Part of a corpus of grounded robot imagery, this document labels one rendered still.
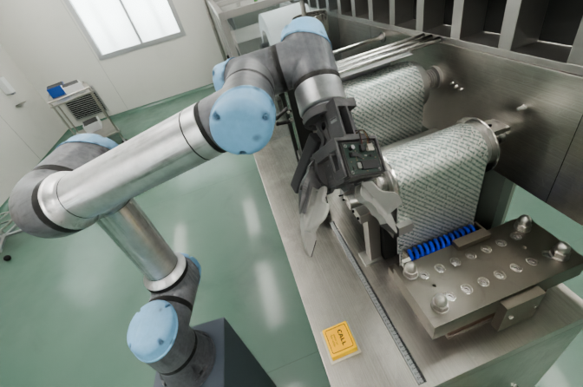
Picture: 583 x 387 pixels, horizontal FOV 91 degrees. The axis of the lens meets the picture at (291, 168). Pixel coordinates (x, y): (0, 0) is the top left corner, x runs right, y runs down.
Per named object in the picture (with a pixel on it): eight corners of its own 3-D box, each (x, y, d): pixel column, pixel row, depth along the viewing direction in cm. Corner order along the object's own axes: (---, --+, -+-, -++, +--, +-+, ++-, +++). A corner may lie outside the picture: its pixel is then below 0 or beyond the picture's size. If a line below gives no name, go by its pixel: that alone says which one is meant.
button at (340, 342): (323, 334, 78) (321, 330, 76) (346, 324, 79) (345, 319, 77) (332, 361, 72) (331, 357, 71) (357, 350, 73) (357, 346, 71)
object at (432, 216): (396, 252, 79) (396, 206, 68) (471, 223, 81) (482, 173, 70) (397, 254, 78) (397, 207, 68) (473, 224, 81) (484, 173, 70)
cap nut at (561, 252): (545, 252, 69) (550, 239, 66) (557, 246, 69) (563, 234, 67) (560, 264, 66) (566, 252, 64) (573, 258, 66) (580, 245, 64)
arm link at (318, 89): (287, 101, 46) (329, 101, 50) (293, 126, 45) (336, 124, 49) (307, 72, 40) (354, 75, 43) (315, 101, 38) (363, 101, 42)
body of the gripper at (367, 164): (343, 182, 34) (319, 95, 37) (311, 198, 42) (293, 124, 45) (390, 175, 38) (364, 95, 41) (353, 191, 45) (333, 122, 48)
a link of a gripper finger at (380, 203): (418, 230, 39) (372, 182, 38) (389, 235, 44) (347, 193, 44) (427, 213, 40) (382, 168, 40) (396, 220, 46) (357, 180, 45)
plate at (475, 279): (393, 280, 78) (393, 268, 74) (519, 228, 82) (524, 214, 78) (432, 340, 65) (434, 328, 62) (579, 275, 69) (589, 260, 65)
